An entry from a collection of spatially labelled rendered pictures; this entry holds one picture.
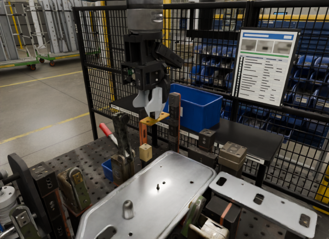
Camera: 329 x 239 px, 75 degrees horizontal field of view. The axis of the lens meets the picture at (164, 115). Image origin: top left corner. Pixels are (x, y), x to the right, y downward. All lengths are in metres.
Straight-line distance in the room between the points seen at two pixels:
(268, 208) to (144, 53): 0.54
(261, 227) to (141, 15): 0.93
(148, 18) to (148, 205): 0.49
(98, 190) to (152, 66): 0.84
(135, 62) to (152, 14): 0.10
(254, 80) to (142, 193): 0.65
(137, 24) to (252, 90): 0.68
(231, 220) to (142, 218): 0.25
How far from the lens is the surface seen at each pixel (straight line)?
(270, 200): 0.75
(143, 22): 0.46
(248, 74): 1.01
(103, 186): 1.20
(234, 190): 0.75
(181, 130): 0.98
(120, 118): 0.69
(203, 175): 0.78
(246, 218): 1.09
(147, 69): 0.46
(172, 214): 0.65
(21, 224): 0.63
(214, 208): 0.71
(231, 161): 0.81
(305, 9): 6.84
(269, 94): 1.00
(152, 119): 0.56
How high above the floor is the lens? 1.50
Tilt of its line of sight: 25 degrees down
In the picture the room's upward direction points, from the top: straight up
